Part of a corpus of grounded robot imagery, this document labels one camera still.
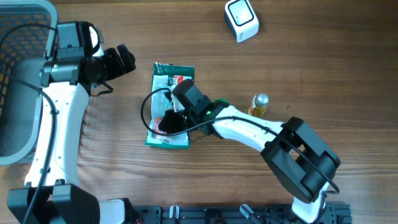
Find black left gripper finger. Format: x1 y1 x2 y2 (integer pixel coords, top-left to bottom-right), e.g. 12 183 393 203
117 44 136 73
102 48 125 80

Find green lid jar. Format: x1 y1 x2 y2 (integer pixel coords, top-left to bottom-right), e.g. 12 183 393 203
214 99 230 107

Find red sachet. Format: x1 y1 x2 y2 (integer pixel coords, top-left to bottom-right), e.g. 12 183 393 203
172 75 191 85

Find green glove package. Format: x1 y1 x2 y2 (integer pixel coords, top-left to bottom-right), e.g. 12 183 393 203
145 62 195 149

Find yellow oil bottle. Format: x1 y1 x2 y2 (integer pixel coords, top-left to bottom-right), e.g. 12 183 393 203
248 93 269 118

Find orange tissue pack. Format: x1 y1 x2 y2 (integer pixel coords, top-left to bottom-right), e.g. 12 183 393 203
153 117 172 144

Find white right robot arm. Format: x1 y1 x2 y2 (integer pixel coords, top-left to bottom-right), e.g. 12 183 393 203
159 79 341 223

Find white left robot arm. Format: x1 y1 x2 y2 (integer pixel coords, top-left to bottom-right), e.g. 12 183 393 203
7 21 140 223

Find white barcode scanner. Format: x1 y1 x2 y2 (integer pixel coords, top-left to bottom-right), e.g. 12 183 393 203
224 0 259 43

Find grey plastic basket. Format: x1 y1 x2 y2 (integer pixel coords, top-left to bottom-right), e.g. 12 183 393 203
1 0 58 166

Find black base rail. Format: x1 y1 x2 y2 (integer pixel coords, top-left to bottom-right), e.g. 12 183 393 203
134 203 353 224

